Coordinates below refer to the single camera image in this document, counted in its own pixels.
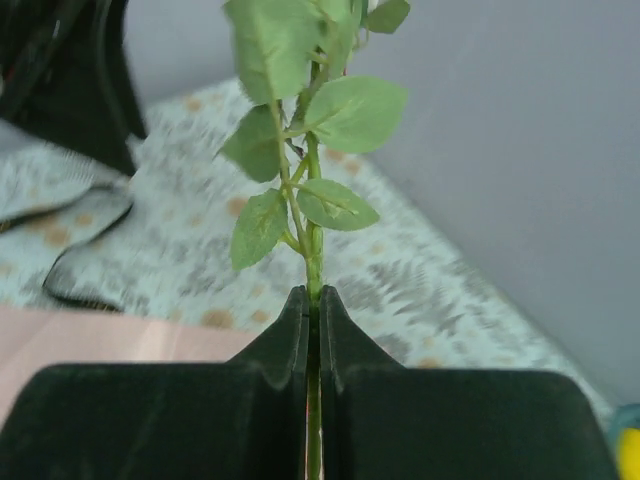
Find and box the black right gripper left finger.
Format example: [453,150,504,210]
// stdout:
[1,287,309,479]

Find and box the floral tablecloth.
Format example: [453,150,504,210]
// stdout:
[1,80,614,420]

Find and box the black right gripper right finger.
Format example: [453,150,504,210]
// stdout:
[319,287,618,480]

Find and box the purple pink wrapping paper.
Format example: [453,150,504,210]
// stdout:
[1,305,256,420]

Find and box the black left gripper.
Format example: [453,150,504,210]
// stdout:
[1,0,147,176]

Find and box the teal plastic fruit basket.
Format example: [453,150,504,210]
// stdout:
[607,403,640,480]

